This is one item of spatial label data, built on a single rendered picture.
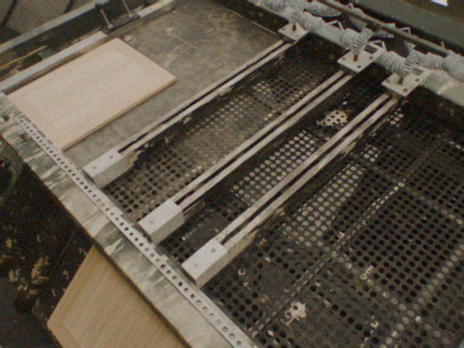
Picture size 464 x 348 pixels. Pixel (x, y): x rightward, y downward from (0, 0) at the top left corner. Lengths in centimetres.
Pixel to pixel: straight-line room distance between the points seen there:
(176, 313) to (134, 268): 19
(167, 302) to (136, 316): 40
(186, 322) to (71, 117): 98
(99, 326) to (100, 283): 15
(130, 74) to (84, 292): 91
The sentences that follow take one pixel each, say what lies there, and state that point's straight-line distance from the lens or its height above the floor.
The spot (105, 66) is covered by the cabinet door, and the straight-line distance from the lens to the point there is 203.
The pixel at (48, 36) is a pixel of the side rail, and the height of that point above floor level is 116.
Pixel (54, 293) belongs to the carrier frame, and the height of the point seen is 35.
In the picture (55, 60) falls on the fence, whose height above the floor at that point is 111.
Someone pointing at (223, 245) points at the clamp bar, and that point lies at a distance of 126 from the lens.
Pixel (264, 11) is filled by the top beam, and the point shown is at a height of 179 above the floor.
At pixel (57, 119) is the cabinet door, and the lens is 184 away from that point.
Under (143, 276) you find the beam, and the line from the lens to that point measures 128.
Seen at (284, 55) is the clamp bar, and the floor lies 165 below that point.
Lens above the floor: 141
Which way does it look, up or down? 10 degrees down
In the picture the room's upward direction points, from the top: 33 degrees clockwise
